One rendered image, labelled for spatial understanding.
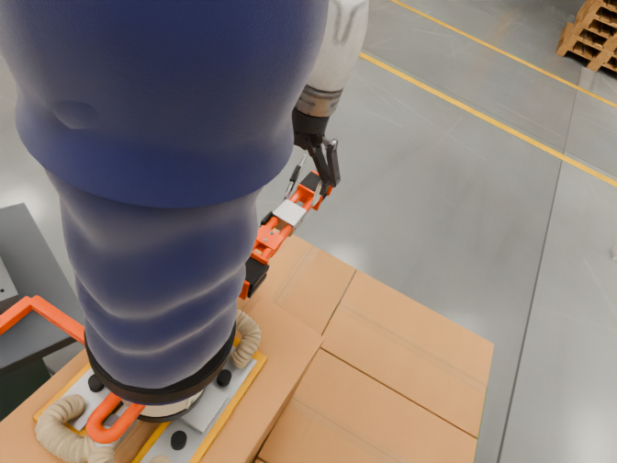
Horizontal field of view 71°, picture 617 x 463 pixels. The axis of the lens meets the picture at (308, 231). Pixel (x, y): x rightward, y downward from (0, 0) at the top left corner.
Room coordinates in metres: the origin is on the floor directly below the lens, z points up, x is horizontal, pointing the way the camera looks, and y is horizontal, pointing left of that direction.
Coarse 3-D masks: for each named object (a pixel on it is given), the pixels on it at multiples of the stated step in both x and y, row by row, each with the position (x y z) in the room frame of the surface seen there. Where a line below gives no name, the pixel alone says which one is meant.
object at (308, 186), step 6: (312, 174) 0.93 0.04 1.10; (318, 174) 0.94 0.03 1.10; (306, 180) 0.90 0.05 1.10; (312, 180) 0.91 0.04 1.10; (318, 180) 0.92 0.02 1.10; (300, 186) 0.87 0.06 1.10; (306, 186) 0.87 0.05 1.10; (312, 186) 0.88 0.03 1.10; (330, 186) 0.93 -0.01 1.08; (306, 192) 0.86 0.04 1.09; (312, 192) 0.86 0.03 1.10; (330, 192) 0.93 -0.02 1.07; (300, 198) 0.87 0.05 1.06; (306, 198) 0.86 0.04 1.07; (318, 204) 0.85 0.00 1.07
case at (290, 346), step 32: (256, 320) 0.54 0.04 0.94; (288, 320) 0.57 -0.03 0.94; (288, 352) 0.49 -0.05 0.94; (64, 384) 0.26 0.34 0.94; (256, 384) 0.39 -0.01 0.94; (288, 384) 0.42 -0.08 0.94; (32, 416) 0.19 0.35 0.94; (256, 416) 0.33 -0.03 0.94; (0, 448) 0.13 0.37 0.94; (32, 448) 0.15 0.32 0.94; (128, 448) 0.20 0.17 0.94; (224, 448) 0.25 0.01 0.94; (256, 448) 0.33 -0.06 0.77
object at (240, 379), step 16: (256, 352) 0.45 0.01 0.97; (224, 368) 0.39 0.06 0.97; (240, 368) 0.40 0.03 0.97; (256, 368) 0.42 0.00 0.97; (224, 384) 0.35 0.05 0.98; (240, 384) 0.37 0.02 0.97; (240, 400) 0.34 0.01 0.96; (224, 416) 0.30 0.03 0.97; (160, 432) 0.24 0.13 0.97; (176, 432) 0.24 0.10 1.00; (192, 432) 0.25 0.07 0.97; (208, 432) 0.26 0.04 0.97; (144, 448) 0.20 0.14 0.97; (160, 448) 0.21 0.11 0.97; (176, 448) 0.22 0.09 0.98; (192, 448) 0.23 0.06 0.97
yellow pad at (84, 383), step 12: (84, 372) 0.29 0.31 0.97; (72, 384) 0.26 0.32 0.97; (84, 384) 0.27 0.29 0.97; (96, 384) 0.27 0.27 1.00; (60, 396) 0.23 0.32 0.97; (84, 396) 0.25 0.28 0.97; (96, 396) 0.25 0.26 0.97; (36, 420) 0.19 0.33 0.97; (72, 420) 0.20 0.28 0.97; (84, 420) 0.21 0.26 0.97; (84, 432) 0.19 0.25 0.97
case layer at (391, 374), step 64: (320, 256) 1.15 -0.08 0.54; (320, 320) 0.87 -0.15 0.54; (384, 320) 0.97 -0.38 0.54; (448, 320) 1.07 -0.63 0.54; (320, 384) 0.64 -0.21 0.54; (384, 384) 0.72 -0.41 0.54; (448, 384) 0.80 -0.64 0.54; (320, 448) 0.46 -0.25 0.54; (384, 448) 0.52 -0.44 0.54; (448, 448) 0.59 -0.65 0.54
